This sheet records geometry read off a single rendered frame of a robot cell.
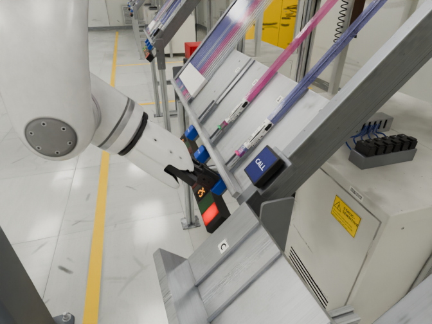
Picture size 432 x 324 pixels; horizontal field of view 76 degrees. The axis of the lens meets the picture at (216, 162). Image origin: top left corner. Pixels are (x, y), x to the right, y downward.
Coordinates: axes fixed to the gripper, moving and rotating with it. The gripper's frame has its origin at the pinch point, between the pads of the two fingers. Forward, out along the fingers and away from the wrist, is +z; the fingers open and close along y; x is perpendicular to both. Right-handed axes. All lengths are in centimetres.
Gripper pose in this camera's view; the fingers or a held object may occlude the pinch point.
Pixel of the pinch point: (206, 177)
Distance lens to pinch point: 49.8
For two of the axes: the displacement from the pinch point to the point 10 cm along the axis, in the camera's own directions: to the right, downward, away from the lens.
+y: 2.8, 5.1, -8.1
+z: 7.1, 4.6, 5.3
